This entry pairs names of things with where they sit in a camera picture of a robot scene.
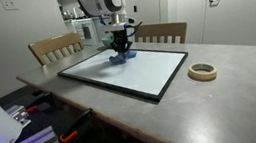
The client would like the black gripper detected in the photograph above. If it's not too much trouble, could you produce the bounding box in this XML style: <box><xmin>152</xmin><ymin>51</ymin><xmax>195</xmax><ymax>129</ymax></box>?
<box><xmin>109</xmin><ymin>27</ymin><xmax>135</xmax><ymax>56</ymax></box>

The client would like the blue microfibre cloth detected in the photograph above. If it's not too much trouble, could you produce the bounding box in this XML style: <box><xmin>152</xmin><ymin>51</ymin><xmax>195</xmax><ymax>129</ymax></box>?
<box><xmin>107</xmin><ymin>48</ymin><xmax>140</xmax><ymax>66</ymax></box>

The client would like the white kitchen stove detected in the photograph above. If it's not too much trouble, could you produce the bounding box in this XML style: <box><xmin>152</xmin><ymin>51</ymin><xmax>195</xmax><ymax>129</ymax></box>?
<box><xmin>70</xmin><ymin>16</ymin><xmax>100</xmax><ymax>50</ymax></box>

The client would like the wooden slat-back chair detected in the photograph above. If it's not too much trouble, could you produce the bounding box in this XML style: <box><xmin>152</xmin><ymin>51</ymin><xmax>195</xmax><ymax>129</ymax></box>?
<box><xmin>131</xmin><ymin>18</ymin><xmax>191</xmax><ymax>51</ymax></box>
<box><xmin>27</xmin><ymin>31</ymin><xmax>87</xmax><ymax>69</ymax></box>

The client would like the beige masking tape roll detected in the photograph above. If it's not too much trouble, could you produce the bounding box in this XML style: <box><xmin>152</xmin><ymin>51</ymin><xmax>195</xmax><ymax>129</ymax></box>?
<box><xmin>186</xmin><ymin>59</ymin><xmax>219</xmax><ymax>84</ymax></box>

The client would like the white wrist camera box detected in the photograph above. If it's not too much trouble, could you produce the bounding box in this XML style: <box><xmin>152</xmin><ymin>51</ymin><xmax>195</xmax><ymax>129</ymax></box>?
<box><xmin>103</xmin><ymin>20</ymin><xmax>129</xmax><ymax>33</ymax></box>

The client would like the black looped gripper cable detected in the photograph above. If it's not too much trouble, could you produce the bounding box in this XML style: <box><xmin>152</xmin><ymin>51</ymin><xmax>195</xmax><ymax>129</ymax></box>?
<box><xmin>125</xmin><ymin>20</ymin><xmax>146</xmax><ymax>39</ymax></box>

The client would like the whiteboard with black frame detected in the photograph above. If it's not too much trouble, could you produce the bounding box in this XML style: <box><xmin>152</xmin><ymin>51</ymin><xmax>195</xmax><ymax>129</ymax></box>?
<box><xmin>53</xmin><ymin>37</ymin><xmax>195</xmax><ymax>117</ymax></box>

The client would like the black clamp with orange handle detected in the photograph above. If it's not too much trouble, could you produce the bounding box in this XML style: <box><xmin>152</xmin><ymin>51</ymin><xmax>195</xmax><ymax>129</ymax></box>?
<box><xmin>55</xmin><ymin>107</ymin><xmax>98</xmax><ymax>143</ymax></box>

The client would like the black clamp with red handle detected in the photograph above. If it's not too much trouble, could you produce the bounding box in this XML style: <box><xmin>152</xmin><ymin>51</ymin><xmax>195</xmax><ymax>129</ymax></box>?
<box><xmin>21</xmin><ymin>90</ymin><xmax>56</xmax><ymax>116</ymax></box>

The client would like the silver lever door handle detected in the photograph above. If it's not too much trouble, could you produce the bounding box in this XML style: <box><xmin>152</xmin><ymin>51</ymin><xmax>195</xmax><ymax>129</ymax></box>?
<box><xmin>207</xmin><ymin>0</ymin><xmax>222</xmax><ymax>8</ymax></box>

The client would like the silver metal bracket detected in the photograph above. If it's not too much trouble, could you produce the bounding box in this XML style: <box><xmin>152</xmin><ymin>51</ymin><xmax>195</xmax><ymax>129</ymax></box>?
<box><xmin>4</xmin><ymin>103</ymin><xmax>33</xmax><ymax>131</ymax></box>

